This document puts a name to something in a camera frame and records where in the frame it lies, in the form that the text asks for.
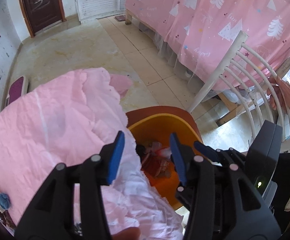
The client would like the small doormat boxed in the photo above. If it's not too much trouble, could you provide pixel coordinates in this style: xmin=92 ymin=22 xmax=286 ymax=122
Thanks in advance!
xmin=114 ymin=15 xmax=125 ymax=22

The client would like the white slatted chair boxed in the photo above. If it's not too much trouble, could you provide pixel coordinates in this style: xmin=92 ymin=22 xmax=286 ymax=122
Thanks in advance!
xmin=187 ymin=31 xmax=290 ymax=152

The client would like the dark brown door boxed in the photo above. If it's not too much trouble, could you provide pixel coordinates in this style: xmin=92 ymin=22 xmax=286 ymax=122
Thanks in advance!
xmin=19 ymin=0 xmax=66 ymax=38

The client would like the purple bathroom scale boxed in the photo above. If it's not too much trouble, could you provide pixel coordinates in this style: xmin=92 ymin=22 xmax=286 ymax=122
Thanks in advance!
xmin=4 ymin=75 xmax=29 ymax=107

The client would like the pink bed sheet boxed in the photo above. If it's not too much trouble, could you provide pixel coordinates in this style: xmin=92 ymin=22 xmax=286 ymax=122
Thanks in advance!
xmin=0 ymin=68 xmax=183 ymax=239

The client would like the blue yarn ball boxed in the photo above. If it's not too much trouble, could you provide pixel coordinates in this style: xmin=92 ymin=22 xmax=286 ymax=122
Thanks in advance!
xmin=0 ymin=193 xmax=11 ymax=210

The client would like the person's right hand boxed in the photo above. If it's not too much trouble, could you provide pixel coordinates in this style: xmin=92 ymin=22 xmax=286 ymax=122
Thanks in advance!
xmin=268 ymin=76 xmax=290 ymax=110

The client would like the red knitted sock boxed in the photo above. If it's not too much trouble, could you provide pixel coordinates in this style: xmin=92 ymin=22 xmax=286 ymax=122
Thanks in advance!
xmin=141 ymin=148 xmax=173 ymax=178

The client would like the brown snack wrapper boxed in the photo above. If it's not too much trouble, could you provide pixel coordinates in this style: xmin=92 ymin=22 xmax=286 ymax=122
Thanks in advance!
xmin=0 ymin=210 xmax=16 ymax=231

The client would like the orange plastic bin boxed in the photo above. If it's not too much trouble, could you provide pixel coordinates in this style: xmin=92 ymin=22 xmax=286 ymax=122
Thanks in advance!
xmin=126 ymin=106 xmax=198 ymax=133

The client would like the black plastic bag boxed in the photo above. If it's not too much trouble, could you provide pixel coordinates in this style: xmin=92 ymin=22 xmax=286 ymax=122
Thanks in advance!
xmin=136 ymin=144 xmax=149 ymax=160

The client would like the yellow plastic chair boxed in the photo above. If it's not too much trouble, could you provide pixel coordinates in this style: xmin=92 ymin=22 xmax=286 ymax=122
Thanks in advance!
xmin=127 ymin=107 xmax=202 ymax=210

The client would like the pink tree pattern curtain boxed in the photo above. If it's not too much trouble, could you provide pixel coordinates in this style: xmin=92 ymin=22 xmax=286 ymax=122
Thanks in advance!
xmin=125 ymin=0 xmax=290 ymax=81

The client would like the person's left hand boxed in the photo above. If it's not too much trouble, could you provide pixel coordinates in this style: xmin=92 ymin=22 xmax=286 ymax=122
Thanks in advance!
xmin=112 ymin=227 xmax=141 ymax=240

